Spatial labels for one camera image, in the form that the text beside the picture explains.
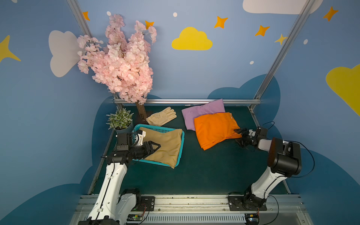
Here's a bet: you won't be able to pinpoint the beige pants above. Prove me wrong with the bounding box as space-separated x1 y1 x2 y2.
139 127 182 169

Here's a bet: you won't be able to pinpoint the teal plastic basket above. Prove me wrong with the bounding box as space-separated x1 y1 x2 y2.
133 124 185 167

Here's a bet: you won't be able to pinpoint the orange pants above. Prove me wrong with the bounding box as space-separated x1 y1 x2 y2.
194 112 242 151

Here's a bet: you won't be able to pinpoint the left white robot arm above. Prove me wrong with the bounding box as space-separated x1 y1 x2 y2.
78 130 161 225

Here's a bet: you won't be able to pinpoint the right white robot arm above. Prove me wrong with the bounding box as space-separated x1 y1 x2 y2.
237 127 302 210

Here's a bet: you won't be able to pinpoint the purple folded pants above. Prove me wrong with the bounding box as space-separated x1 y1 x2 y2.
181 99 225 131

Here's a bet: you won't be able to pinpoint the beige work glove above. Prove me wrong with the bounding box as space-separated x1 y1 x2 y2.
146 107 177 127

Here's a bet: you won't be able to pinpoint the small potted green plant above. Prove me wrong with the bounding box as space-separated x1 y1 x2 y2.
106 107 134 134

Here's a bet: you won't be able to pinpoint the left green circuit board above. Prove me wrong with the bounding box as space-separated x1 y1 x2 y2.
127 214 144 223

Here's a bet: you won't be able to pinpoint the green circuit board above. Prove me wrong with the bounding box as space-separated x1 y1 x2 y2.
245 214 260 225
127 214 144 223

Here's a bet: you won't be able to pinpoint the right green circuit board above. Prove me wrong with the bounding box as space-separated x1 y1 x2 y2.
245 214 260 225

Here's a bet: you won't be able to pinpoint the pink blossom artificial tree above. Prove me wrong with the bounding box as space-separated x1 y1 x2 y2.
77 14 157 121

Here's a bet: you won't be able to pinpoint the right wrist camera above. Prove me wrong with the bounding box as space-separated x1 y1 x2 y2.
255 127 268 139

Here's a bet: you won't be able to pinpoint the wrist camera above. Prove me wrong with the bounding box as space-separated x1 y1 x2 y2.
115 132 139 152
255 127 268 139

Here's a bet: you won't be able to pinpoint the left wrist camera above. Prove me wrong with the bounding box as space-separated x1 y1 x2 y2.
115 132 139 152

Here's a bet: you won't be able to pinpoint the aluminium frame post right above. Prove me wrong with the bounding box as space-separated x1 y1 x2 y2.
253 0 316 101

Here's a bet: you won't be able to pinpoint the aluminium frame post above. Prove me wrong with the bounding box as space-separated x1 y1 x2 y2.
253 0 316 101
67 0 93 37

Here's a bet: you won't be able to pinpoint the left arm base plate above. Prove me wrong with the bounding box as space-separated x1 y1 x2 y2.
133 196 156 212

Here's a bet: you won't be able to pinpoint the aluminium back rail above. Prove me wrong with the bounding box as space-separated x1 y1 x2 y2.
113 98 262 105

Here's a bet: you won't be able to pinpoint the aluminium rail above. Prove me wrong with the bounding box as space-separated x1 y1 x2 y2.
113 98 262 105
70 195 313 225

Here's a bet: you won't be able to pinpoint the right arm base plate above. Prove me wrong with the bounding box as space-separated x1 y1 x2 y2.
227 195 267 211

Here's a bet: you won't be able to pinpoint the aluminium front rail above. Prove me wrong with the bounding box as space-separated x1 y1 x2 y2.
70 195 313 225

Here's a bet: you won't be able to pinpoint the aluminium frame post left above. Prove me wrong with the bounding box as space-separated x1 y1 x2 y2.
67 0 93 37

